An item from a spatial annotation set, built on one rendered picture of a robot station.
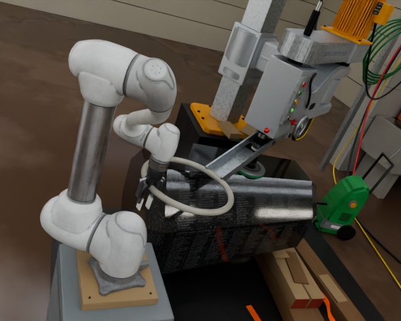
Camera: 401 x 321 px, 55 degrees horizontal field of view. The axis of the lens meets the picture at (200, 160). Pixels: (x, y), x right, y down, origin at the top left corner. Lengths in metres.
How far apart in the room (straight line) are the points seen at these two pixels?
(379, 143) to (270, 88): 3.05
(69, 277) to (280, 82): 1.42
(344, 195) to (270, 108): 1.76
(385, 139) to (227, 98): 2.45
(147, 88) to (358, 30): 1.88
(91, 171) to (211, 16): 7.59
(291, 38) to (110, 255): 1.38
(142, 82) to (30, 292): 1.75
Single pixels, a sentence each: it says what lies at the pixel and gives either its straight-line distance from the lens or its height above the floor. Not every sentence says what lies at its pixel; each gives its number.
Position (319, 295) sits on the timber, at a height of 0.23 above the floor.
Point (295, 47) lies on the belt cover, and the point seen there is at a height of 1.68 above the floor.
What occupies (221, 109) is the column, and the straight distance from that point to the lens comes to 3.21.
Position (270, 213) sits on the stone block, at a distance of 2.48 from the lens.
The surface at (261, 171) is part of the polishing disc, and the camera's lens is 2.47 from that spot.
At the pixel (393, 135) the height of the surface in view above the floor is 0.77.
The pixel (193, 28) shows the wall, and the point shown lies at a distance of 8.69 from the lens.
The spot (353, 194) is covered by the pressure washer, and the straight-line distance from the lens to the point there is 3.77.
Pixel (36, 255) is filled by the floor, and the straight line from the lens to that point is 2.77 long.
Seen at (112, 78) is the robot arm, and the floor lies 1.60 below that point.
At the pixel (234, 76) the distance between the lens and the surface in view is 3.05.
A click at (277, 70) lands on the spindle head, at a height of 1.53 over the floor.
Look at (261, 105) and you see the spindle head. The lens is 2.25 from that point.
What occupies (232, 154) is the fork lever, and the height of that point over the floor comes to 1.00.
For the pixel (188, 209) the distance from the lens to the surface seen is 1.73.
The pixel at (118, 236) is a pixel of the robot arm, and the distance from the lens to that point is 1.38.
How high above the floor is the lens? 2.01
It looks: 29 degrees down
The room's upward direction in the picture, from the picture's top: 20 degrees clockwise
